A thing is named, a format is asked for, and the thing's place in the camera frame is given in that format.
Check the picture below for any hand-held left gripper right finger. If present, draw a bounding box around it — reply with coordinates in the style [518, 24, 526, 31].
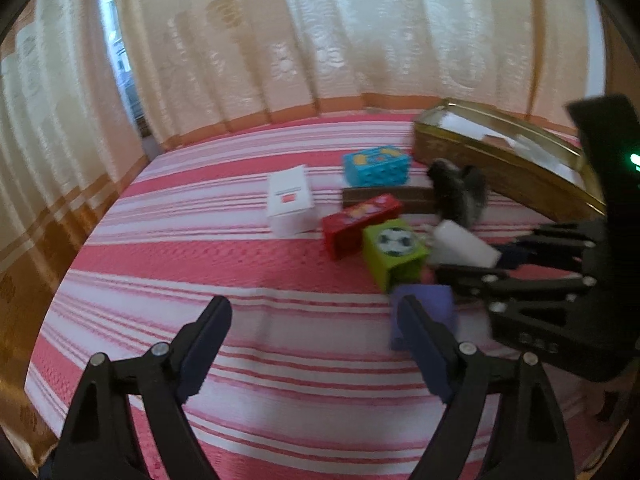
[397, 295, 576, 480]

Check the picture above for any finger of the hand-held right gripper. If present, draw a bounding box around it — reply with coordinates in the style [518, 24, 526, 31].
[492, 220, 607, 275]
[436, 265, 626, 382]

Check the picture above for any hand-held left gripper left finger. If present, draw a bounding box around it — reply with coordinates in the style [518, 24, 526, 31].
[50, 295, 233, 480]

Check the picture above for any white power adapter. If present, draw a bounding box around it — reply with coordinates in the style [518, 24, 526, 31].
[430, 221, 503, 269]

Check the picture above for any green soccer ball toy block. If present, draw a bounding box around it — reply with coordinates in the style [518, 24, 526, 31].
[362, 219, 431, 293]

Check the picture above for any gold metal tin box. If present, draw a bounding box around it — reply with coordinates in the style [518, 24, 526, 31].
[411, 99, 608, 223]

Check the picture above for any brown wooden block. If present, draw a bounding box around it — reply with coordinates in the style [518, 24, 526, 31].
[342, 185, 442, 217]

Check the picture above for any red printed toy block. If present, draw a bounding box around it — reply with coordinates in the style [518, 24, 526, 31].
[321, 194, 405, 261]

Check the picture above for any white cardboard box red label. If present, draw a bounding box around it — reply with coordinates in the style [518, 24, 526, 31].
[266, 165, 318, 239]

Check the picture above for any purple toy block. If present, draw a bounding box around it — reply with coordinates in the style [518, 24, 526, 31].
[389, 284, 458, 352]

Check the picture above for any pink striped bedspread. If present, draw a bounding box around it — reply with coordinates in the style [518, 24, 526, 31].
[25, 112, 626, 480]

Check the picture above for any black furry toy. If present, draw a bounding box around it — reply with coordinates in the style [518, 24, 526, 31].
[427, 158, 488, 228]

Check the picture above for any blue printed toy block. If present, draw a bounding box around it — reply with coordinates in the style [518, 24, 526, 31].
[342, 144, 412, 188]

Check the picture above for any cream patterned curtain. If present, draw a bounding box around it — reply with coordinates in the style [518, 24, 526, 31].
[0, 0, 151, 468]
[107, 0, 608, 153]

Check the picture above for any window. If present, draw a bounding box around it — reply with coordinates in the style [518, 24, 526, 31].
[100, 0, 151, 137]

